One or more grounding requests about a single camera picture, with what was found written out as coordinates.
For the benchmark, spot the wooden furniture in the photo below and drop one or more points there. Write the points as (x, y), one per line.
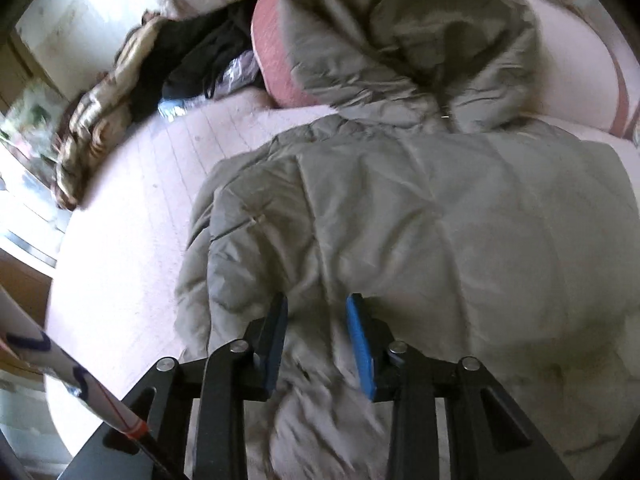
(20, 285)

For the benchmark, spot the blue plastic packet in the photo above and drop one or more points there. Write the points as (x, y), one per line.
(172, 107)

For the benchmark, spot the pink bed sheet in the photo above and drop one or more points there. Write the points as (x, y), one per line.
(125, 260)

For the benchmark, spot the black clothing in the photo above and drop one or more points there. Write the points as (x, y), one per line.
(195, 55)

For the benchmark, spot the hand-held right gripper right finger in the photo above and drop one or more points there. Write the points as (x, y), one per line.
(361, 347)

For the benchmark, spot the olive puffer jacket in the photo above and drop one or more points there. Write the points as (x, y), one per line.
(400, 200)

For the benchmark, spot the beige brown striped blanket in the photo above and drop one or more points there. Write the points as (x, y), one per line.
(95, 110)

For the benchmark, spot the white patterned tube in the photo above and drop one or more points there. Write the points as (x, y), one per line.
(60, 355)

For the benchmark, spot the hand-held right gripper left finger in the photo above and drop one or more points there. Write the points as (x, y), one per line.
(277, 345)

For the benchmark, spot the pink pillow with red bands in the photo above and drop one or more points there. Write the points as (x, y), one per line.
(565, 55)

